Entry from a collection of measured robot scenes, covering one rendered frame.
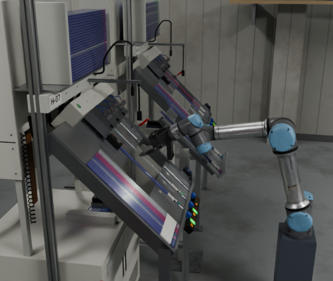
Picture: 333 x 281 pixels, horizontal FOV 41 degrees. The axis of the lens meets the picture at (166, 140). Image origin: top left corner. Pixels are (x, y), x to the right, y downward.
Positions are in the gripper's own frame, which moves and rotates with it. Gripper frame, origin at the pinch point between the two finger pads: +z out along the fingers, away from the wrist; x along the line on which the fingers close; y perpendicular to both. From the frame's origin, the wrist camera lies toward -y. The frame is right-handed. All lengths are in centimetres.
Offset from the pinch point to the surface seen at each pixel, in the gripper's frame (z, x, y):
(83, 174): 6, 49, 15
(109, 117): -0.9, 12.0, 26.1
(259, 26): -74, -326, -4
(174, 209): -5.5, 17.4, -27.6
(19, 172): 31, 49, 29
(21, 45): 3, 37, 71
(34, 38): -11, 52, 69
